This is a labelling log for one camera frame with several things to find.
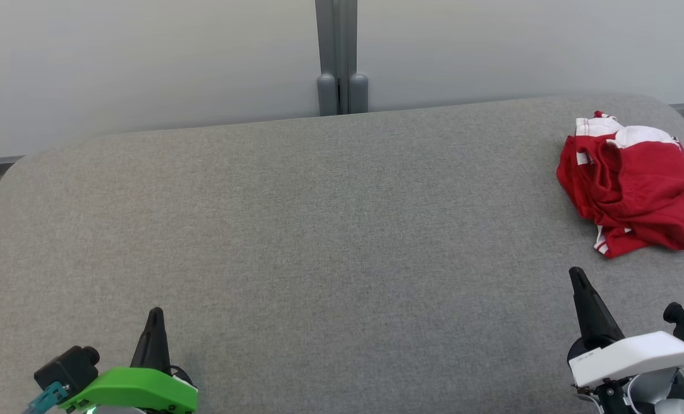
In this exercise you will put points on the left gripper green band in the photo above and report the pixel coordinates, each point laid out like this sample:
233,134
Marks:
140,391

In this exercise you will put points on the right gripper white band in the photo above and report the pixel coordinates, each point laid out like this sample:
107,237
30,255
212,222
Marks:
635,359

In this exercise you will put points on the red garment with white stripe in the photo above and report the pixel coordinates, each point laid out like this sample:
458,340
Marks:
612,172

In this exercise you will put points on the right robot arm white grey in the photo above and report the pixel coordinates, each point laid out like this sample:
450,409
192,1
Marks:
652,397

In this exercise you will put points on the grey fabric sofa cushion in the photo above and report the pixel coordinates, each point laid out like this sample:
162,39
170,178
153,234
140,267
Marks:
318,230

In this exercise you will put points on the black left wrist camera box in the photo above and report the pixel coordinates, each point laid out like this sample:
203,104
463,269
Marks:
65,371

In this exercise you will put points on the grey partition post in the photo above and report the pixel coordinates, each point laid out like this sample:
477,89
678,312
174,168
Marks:
342,57

